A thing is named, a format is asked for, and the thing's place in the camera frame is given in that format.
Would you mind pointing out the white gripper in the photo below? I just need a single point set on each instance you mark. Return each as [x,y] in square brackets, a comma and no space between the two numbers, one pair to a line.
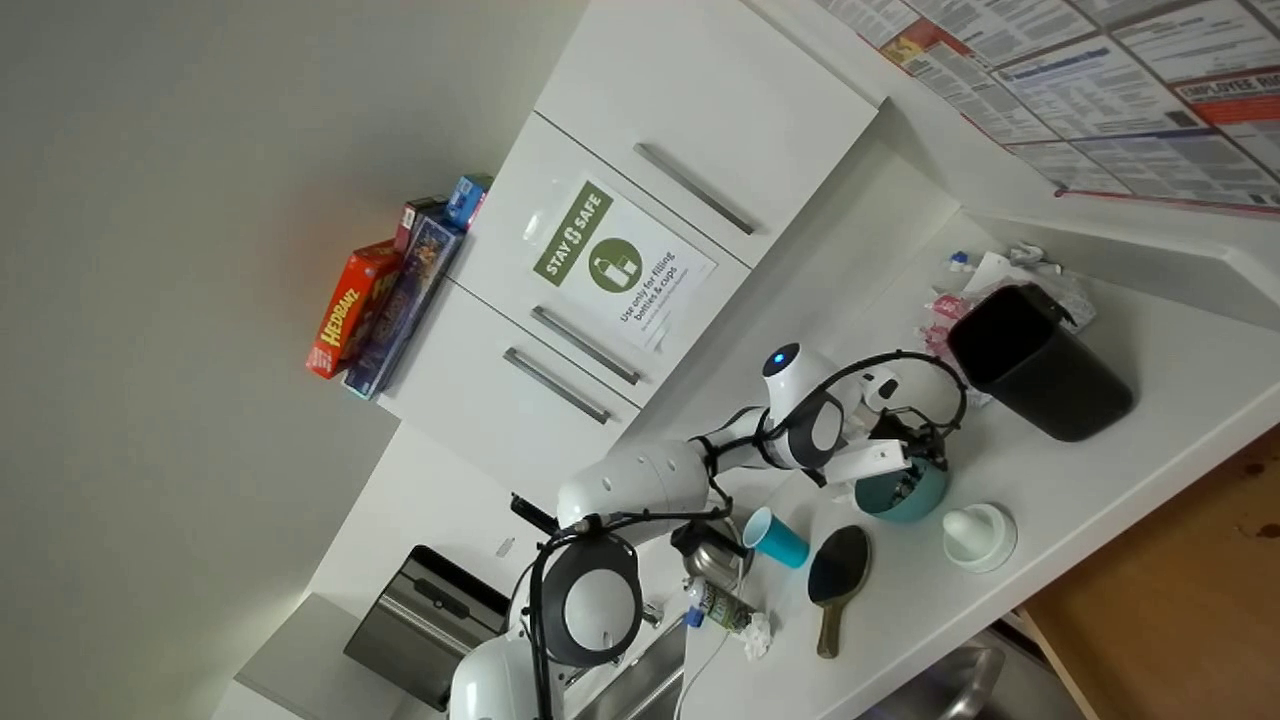
[868,460]

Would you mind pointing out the teal bowl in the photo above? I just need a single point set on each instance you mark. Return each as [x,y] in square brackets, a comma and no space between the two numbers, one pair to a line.
[904,505]

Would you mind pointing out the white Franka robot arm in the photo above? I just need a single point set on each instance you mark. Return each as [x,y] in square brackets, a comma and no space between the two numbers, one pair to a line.
[641,484]

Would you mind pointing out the wooden open drawer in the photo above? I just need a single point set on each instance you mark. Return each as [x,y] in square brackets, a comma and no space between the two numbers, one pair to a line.
[1174,601]

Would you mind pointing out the small white round dish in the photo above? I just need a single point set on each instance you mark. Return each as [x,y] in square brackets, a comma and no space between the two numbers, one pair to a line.
[980,536]

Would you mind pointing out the black ping pong paddle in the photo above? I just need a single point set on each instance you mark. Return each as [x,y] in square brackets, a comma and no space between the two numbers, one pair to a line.
[839,564]

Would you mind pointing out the blue plastic cup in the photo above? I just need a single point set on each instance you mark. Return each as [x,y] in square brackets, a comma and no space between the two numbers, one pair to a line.
[781,541]

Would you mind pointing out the black plastic bin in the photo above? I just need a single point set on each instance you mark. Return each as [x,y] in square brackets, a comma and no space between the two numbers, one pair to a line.
[1047,366]

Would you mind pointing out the stainless steel appliance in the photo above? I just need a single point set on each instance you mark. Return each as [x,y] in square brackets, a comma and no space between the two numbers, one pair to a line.
[963,686]

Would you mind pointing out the bag of pink packets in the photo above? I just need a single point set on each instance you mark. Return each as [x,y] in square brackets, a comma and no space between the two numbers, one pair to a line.
[1014,275]

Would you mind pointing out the steel coffee pot black lid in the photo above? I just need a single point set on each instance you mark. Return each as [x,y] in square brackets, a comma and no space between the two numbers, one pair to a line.
[705,563]

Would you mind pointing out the green spray can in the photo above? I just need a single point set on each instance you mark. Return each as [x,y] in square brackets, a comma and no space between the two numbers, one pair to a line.
[721,626]

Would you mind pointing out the green stay safe sign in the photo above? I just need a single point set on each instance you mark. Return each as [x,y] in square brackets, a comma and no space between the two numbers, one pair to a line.
[626,275]

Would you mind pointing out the white cabinet door with sign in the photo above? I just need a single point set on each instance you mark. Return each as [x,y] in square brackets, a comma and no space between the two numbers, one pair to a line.
[533,266]

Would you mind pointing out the small blue box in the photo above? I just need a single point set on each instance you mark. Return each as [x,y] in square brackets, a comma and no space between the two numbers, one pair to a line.
[468,202]

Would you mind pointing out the long blue box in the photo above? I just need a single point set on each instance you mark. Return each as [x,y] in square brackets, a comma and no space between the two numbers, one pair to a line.
[404,301]

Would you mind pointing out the red cardboard box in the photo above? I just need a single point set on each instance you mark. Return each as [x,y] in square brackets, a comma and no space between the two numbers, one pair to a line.
[351,314]

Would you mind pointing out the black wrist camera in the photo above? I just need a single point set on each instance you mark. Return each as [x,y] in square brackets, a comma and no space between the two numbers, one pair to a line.
[919,432]

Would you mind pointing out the large colourful wall poster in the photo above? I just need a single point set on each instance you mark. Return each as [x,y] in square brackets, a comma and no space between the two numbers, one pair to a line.
[1104,84]

